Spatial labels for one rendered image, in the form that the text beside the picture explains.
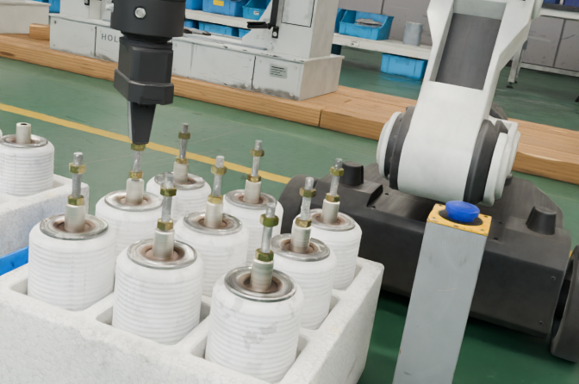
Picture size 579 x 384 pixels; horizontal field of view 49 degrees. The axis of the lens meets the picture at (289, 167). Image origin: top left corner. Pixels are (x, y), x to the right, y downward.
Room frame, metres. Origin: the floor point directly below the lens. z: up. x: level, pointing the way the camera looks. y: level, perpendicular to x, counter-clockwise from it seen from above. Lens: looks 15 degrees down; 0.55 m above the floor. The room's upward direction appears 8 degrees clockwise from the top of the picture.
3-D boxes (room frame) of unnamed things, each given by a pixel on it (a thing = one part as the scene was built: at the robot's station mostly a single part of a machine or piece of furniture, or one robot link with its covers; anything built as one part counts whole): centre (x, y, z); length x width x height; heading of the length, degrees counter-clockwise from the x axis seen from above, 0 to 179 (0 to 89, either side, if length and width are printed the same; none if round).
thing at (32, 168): (0.98, 0.44, 0.16); 0.10 x 0.10 x 0.18
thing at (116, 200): (0.78, 0.20, 0.25); 0.08 x 0.08 x 0.01
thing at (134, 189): (0.78, 0.20, 0.26); 0.02 x 0.02 x 0.03
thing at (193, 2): (6.34, 1.20, 0.36); 0.50 x 0.38 x 0.21; 160
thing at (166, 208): (0.63, 0.12, 0.30); 0.01 x 0.01 x 0.08
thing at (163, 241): (0.63, 0.12, 0.26); 0.02 x 0.02 x 0.03
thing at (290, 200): (1.20, -0.04, 0.10); 0.20 x 0.05 x 0.20; 159
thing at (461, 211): (0.72, -0.21, 0.32); 0.04 x 0.04 x 0.02
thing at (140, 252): (0.63, 0.12, 0.25); 0.08 x 0.08 x 0.01
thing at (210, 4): (6.20, 0.79, 0.36); 0.50 x 0.38 x 0.21; 160
